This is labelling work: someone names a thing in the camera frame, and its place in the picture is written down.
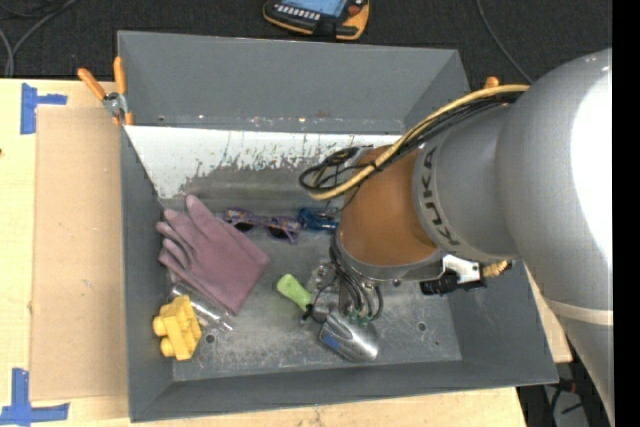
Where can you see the silver rounded device blue label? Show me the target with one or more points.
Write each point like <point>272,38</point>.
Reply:
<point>350,340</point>

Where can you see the blue plastic clip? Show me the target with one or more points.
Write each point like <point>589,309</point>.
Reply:
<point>316,220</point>

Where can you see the purple sunglasses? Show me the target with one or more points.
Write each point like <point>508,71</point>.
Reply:
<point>280,226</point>

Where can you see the clear plastic packet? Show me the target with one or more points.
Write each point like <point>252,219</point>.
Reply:
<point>210,315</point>

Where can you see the purple rubber glove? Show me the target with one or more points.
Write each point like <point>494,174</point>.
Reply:
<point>215,255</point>

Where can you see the yellow toy building block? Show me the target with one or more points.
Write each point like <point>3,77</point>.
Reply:
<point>177,327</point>

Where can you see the grey metal bin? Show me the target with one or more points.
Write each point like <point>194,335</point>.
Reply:
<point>280,85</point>

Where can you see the brown cardboard board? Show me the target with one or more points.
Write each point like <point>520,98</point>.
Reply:
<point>75,255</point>

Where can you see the black cylinder on white bracket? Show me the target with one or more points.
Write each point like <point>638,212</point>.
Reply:
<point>452,279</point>

